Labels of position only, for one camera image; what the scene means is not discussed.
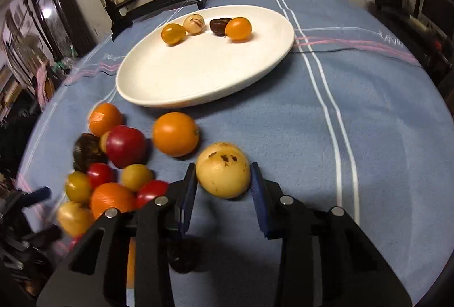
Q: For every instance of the red cherry tomato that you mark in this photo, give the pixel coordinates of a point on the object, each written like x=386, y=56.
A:
x=101, y=174
x=149, y=191

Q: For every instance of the dark purple passion fruit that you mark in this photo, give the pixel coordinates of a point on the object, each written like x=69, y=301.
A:
x=87, y=151

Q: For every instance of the beige speckled longan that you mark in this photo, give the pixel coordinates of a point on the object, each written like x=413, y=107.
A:
x=194, y=23

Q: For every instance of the yellow-green cherry tomato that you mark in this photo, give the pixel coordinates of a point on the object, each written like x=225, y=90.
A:
x=78, y=186
x=136, y=177

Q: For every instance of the computer monitor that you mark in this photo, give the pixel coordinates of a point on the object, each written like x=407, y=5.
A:
x=438, y=5

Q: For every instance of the large orange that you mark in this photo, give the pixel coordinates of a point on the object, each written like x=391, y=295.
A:
x=175, y=134

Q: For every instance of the yellow spotted round fruit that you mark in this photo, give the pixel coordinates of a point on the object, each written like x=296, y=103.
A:
x=222, y=170

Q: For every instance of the small orange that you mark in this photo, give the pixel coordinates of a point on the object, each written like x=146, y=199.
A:
x=104, y=118
x=131, y=264
x=110, y=199

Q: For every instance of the dark brown chestnut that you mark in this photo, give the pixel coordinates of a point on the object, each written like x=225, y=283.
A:
x=216, y=26
x=182, y=259

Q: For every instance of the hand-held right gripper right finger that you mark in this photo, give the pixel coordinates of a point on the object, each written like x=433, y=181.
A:
x=261, y=209

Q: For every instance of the orange cherry tomato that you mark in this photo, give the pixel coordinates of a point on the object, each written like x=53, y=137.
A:
x=238, y=29

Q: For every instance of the small beige round fruit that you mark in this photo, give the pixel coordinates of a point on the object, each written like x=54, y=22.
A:
x=104, y=143

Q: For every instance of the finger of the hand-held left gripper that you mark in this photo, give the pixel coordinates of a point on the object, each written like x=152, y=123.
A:
x=39, y=194
x=46, y=235

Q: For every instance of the yellow-orange cherry tomato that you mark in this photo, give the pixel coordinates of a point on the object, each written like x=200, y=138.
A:
x=173, y=34

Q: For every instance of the red plum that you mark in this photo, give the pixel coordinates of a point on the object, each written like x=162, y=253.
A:
x=75, y=242
x=126, y=147

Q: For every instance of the white oval plate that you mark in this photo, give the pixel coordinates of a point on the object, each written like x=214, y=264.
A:
x=198, y=73

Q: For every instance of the black desk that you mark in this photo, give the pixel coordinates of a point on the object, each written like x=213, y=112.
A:
x=418, y=41

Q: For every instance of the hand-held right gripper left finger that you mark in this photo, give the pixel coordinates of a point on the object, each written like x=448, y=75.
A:
x=187, y=202

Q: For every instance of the dark wooden cabinet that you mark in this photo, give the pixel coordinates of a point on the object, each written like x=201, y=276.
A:
x=53, y=2

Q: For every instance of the blue striped tablecloth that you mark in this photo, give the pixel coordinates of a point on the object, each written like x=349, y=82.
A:
x=319, y=151

